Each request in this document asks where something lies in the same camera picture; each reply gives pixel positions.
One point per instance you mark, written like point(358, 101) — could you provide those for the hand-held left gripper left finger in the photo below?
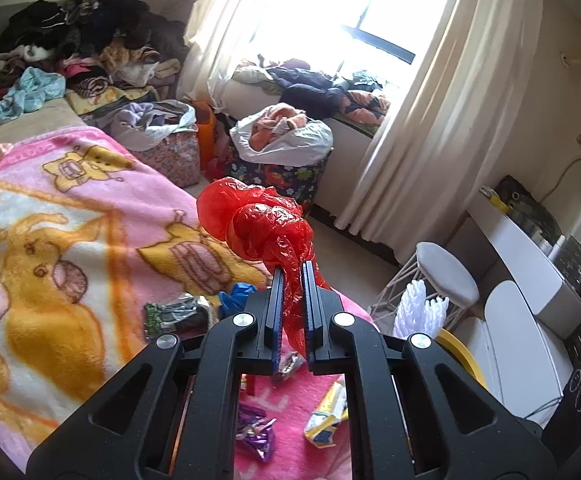
point(276, 310)

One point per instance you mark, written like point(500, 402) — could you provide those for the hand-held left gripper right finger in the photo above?
point(310, 310)

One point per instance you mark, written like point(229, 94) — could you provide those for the blue plastic bag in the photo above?
point(238, 297)

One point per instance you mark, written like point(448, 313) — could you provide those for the red plastic bag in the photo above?
point(260, 225)

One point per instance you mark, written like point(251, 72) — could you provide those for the yellow snack packet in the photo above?
point(325, 415)

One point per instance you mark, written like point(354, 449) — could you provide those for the purple snack wrapper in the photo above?
point(255, 430)

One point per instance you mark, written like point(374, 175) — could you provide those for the yellow trash bin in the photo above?
point(463, 355)

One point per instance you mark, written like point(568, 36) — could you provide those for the small silver wrapper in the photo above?
point(290, 365)

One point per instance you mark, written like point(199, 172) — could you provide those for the white chair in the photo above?
point(520, 340)

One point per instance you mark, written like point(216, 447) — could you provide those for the green and black snack packet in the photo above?
point(180, 315)

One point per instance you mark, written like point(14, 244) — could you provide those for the bundle of white hangers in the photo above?
point(420, 310)

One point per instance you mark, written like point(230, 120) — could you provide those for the black patterned box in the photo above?
point(577, 265)

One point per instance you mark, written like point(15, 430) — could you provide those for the dinosaur print storage bag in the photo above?
point(280, 180)

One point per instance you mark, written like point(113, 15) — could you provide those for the white desk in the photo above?
point(520, 250)

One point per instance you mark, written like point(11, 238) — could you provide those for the white plastic bag with clothes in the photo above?
point(310, 137)

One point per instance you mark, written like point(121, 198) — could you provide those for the pink floral fabric bag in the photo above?
point(175, 160)

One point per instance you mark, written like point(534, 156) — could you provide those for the orange bag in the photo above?
point(205, 135)

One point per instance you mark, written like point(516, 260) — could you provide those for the black bag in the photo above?
point(525, 205)

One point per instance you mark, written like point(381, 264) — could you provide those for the pink printed blanket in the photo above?
point(70, 260)

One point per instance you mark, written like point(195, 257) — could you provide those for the clothes on windowsill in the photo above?
point(315, 87)

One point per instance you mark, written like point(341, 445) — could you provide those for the lilac and white garment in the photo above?
point(140, 120)

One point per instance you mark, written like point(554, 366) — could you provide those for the cream curtain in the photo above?
point(450, 110)

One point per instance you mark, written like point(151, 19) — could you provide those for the window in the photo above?
point(385, 5)

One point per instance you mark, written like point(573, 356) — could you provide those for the light blue cloth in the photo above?
point(30, 92)

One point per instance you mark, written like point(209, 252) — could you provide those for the pile of clothes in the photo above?
point(110, 25)

